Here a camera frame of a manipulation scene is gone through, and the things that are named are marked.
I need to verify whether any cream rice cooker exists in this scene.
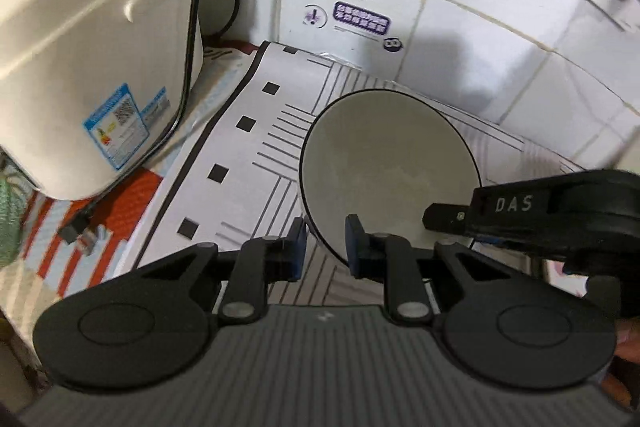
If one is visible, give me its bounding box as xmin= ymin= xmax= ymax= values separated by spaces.
xmin=1 ymin=0 xmax=202 ymax=200

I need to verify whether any rice cooker black cable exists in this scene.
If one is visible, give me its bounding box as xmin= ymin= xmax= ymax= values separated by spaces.
xmin=56 ymin=0 xmax=241 ymax=245

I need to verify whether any white ribbed bowl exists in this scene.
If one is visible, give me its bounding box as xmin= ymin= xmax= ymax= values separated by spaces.
xmin=298 ymin=90 xmax=482 ymax=263

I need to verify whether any person right hand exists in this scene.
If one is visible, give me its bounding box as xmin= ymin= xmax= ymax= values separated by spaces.
xmin=601 ymin=320 xmax=640 ymax=411

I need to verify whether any wall sticker near bowls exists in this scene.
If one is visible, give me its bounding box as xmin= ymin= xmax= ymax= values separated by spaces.
xmin=303 ymin=0 xmax=405 ymax=53

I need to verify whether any striped white table mat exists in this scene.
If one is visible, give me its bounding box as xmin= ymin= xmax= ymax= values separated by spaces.
xmin=116 ymin=43 xmax=575 ymax=306

